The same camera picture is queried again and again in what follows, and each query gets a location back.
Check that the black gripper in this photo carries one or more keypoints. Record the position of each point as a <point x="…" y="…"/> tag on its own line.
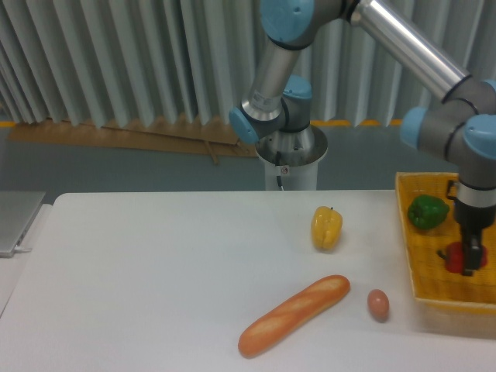
<point x="474" y="211"/>

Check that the red bell pepper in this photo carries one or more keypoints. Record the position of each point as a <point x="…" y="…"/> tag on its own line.
<point x="452" y="256"/>

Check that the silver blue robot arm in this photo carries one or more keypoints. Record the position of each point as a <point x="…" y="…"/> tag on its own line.
<point x="461" y="131"/>

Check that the green bell pepper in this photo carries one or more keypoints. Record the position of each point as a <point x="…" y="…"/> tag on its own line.
<point x="427" y="212"/>

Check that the yellow bell pepper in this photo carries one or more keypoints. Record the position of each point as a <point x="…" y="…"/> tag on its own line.
<point x="326" y="228"/>

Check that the yellow woven basket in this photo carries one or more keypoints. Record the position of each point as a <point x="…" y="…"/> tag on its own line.
<point x="432" y="283"/>

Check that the brown egg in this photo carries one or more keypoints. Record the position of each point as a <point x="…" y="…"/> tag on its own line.
<point x="378" y="305"/>

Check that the toy baguette bread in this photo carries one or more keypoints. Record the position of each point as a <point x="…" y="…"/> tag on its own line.
<point x="291" y="314"/>

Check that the brown cardboard sheet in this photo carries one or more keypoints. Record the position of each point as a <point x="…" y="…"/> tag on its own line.
<point x="215" y="140"/>

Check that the grey laptop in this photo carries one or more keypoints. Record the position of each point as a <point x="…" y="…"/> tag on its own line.
<point x="18" y="210"/>

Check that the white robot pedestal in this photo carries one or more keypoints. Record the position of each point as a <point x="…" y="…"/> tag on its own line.
<point x="291" y="160"/>

